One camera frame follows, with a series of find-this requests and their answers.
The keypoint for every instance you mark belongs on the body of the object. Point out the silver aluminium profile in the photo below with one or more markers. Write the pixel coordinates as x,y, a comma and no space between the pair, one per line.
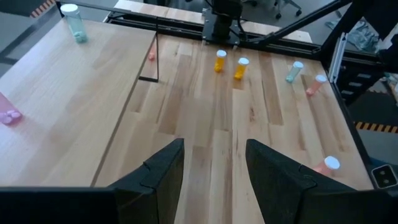
337,56

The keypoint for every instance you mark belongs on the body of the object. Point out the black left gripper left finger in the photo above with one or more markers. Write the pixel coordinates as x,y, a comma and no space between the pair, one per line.
155,193

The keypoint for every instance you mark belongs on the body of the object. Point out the black office chair base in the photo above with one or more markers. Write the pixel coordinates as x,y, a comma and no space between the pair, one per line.
286,7

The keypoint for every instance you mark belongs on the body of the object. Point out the black slotted cabinet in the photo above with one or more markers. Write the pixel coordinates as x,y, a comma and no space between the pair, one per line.
357,84

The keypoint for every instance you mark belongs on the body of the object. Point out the black aluminium table frame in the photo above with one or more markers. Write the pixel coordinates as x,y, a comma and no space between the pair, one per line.
280,49

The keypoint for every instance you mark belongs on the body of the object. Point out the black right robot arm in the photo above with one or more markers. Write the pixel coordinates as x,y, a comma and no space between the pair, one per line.
222,25

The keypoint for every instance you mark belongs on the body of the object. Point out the black hazard-striped floor mat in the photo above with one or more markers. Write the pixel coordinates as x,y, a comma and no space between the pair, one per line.
376,118
18,6

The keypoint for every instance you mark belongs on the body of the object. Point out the black vertical rig post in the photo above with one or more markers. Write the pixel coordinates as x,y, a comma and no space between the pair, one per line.
373,18

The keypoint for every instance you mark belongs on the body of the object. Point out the grey blue crumpled cloth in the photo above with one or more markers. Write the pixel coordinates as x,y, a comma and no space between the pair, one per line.
360,35

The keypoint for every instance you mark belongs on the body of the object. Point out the amber yellow medicine bottle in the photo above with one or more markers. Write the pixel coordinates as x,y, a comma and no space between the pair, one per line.
219,63
240,71

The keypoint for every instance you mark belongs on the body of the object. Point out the teal medicine bottle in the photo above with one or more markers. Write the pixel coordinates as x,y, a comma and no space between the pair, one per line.
76,28
292,74

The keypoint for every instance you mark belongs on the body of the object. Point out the wooden shelf black legs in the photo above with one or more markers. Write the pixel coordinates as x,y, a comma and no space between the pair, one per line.
62,93

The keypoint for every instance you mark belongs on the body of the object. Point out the purple pink medicine bottle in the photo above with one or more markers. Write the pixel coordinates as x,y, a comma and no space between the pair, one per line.
7,115

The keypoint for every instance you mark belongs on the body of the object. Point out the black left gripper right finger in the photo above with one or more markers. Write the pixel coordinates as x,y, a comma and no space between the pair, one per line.
273,186

